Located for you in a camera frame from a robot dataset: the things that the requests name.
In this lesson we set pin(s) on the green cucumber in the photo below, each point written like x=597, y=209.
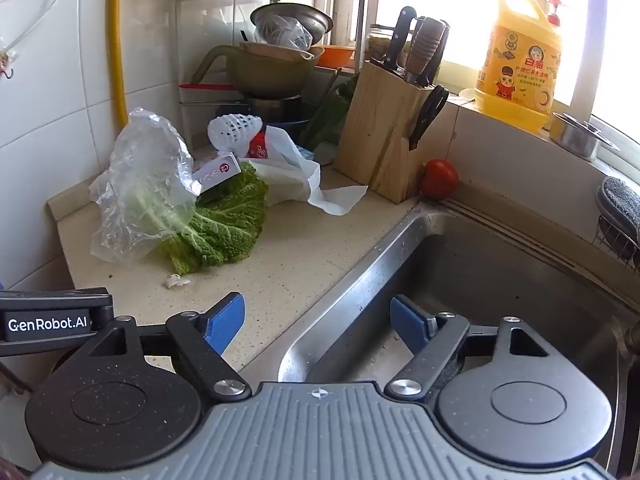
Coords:
x=330, y=115

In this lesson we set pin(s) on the yellow pipe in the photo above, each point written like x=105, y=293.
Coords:
x=117, y=35

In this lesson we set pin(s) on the yellow detergent bottle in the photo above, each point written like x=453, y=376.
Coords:
x=520, y=80

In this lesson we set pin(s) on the metal wall hook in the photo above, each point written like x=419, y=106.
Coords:
x=5, y=59

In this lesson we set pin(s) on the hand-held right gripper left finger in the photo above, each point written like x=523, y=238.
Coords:
x=225, y=321

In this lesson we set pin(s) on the small white paper scrap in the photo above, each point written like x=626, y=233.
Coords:
x=176, y=281

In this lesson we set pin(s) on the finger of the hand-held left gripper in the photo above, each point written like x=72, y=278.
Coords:
x=50, y=305

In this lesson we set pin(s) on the napa cabbage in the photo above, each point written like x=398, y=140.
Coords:
x=220, y=230

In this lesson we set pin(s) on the red tomato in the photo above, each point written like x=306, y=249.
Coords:
x=440, y=179

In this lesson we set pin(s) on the white foam fruit net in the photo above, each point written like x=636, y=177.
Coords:
x=232, y=132

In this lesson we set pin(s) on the stainless steel bowl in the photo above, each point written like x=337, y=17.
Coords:
x=320, y=22

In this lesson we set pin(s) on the white paper towel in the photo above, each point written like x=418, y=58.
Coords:
x=300, y=180

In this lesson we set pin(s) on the grey printed carton box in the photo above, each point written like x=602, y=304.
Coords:
x=220, y=170

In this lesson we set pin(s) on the stainless steel sink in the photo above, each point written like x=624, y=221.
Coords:
x=500, y=280

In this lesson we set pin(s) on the beige plastic strainer basket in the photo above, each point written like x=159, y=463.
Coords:
x=280, y=51

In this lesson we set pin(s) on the red chopsticks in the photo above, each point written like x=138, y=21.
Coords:
x=205, y=87

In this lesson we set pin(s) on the red packet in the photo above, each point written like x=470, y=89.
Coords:
x=260, y=147

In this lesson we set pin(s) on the small steel cup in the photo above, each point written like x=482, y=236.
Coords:
x=575, y=140

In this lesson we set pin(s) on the grey scrubbing sponge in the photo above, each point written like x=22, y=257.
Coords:
x=620, y=200

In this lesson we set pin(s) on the wooden knife block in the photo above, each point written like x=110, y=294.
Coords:
x=380, y=135

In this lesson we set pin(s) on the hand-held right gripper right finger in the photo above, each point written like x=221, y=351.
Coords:
x=407, y=325

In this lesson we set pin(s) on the crumpled grey plastic bag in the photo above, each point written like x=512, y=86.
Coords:
x=282, y=32

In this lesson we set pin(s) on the orange plastic bowl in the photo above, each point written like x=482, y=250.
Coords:
x=337, y=56

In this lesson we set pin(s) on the black scissors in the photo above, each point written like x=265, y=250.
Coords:
x=430, y=110

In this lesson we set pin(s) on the glass jar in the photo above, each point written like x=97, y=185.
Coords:
x=377, y=42

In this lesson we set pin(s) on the clear plastic bag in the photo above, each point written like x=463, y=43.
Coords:
x=145, y=170

